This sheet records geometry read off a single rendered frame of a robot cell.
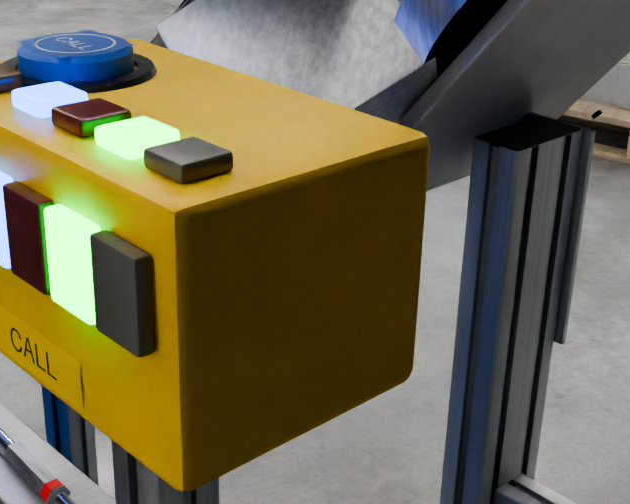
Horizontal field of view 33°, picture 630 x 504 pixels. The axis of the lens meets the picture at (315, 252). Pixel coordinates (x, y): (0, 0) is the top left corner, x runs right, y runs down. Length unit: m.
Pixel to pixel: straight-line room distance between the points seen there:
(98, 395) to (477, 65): 0.47
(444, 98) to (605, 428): 1.50
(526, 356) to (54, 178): 0.68
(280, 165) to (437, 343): 2.12
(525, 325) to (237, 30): 0.36
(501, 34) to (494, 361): 0.31
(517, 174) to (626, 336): 1.73
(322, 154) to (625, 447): 1.87
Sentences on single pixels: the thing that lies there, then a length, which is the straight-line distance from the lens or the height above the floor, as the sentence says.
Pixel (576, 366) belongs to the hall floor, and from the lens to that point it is 2.38.
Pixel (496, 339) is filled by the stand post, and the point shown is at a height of 0.74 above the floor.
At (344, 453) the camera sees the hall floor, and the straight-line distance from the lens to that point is 2.02.
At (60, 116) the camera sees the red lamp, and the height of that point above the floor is 1.08.
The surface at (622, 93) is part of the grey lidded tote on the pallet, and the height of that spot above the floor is 0.20.
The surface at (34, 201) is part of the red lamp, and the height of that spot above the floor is 1.06.
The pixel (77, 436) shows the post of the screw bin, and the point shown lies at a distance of 0.92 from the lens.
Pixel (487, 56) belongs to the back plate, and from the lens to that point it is 0.73.
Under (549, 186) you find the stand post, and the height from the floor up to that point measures 0.87.
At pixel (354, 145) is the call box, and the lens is 0.31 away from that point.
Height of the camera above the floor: 1.17
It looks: 25 degrees down
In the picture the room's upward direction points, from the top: 2 degrees clockwise
